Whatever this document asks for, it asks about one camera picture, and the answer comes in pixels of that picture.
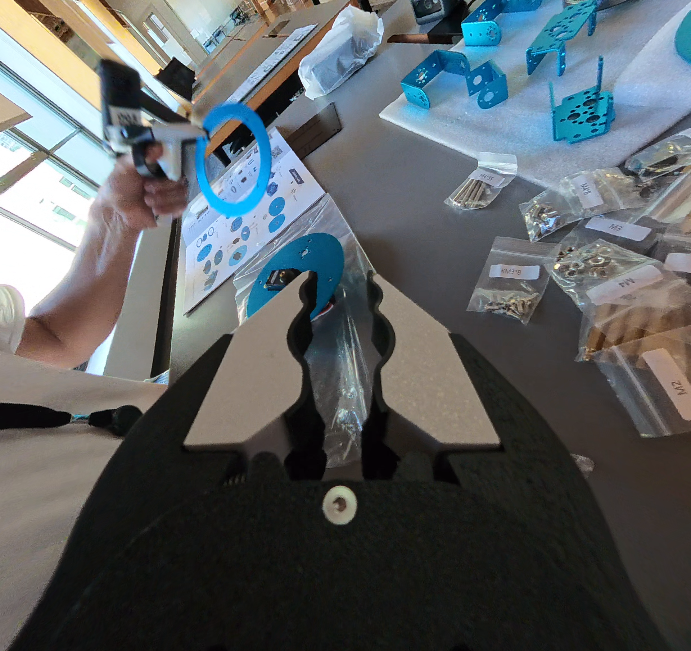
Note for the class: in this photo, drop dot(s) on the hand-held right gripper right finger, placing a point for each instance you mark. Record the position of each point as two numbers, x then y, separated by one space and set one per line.
432 386

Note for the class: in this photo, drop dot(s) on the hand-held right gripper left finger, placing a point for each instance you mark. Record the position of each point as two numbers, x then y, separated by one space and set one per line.
253 386

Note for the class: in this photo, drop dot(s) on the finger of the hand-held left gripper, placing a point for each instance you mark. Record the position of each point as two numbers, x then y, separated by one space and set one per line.
183 133

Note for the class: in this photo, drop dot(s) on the blue round plate with servo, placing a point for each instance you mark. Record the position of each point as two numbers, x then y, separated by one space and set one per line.
318 257

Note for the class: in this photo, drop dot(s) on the clear plastic bag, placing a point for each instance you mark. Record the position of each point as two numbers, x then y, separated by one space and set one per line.
353 230

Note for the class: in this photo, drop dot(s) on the person's left forearm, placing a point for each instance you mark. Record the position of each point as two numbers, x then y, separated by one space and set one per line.
81 295

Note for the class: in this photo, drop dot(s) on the office desk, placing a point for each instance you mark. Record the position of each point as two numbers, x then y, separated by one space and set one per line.
243 63

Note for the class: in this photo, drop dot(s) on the grey desk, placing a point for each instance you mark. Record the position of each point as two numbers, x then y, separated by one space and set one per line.
421 203

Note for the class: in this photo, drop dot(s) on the person's left hand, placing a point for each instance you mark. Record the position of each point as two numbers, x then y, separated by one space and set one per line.
129 198

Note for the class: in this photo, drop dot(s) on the open printed instruction manual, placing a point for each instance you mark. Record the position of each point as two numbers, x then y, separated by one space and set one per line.
259 219

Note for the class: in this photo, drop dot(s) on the long printed paper sheet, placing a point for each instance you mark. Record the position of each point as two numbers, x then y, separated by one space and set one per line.
275 63

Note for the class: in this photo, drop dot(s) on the pile of small hardware bags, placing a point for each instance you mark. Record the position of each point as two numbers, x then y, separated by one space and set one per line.
513 284

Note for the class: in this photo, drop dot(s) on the large window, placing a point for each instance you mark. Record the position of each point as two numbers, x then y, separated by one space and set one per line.
32 187

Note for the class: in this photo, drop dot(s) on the torn clear plastic scrap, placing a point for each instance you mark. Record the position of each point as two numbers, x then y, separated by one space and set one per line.
582 462

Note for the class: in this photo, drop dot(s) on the white plastic wrapped block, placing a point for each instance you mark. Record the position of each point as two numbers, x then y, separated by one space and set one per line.
340 52

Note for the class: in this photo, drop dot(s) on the person's light shirt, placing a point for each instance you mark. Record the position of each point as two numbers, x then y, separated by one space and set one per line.
43 500

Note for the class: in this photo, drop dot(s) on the white foam sheet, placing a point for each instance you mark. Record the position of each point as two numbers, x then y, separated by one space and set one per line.
637 95

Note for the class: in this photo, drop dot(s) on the small blue U bracket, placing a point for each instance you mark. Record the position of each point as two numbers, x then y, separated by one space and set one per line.
488 92

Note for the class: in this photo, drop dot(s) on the blue box servo bracket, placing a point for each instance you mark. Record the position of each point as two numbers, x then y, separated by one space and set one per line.
583 117

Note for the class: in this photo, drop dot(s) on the blue perforated flat bracket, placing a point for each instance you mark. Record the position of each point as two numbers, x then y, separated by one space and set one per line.
567 25

